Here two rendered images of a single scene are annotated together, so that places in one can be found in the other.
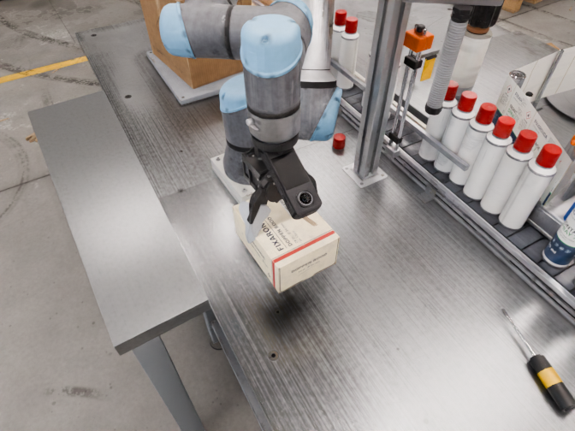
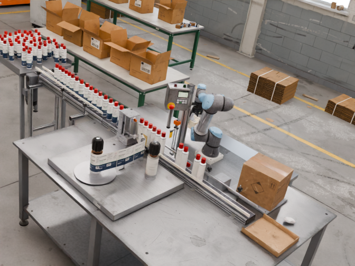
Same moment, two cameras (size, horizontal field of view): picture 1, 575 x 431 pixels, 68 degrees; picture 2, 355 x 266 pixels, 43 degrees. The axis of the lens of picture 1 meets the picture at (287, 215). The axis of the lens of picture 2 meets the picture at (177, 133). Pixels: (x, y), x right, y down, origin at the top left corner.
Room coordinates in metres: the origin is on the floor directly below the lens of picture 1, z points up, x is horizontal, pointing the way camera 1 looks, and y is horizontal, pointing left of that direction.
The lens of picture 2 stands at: (3.83, -1.38, 2.82)
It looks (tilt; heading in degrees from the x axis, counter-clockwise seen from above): 29 degrees down; 159
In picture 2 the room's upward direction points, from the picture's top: 10 degrees clockwise
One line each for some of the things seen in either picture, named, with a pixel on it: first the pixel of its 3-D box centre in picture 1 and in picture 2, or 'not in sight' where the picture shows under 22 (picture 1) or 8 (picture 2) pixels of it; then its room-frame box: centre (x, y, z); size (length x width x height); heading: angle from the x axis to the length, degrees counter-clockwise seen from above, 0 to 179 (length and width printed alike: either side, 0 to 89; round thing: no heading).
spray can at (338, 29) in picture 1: (338, 46); (201, 169); (1.23, -0.15, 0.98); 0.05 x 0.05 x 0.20
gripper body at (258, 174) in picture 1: (273, 159); (197, 107); (0.52, 0.02, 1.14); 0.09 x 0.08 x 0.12; 32
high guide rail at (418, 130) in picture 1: (333, 62); (201, 169); (1.18, -0.13, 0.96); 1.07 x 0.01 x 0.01; 29
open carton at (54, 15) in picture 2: not in sight; (61, 18); (-2.44, -0.97, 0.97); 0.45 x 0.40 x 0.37; 124
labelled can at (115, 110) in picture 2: not in sight; (115, 112); (0.32, -0.66, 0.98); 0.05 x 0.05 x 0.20
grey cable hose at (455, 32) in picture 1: (446, 63); (169, 116); (0.76, -0.30, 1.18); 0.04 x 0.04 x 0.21
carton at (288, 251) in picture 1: (284, 234); (192, 121); (0.49, 0.01, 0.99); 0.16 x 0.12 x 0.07; 32
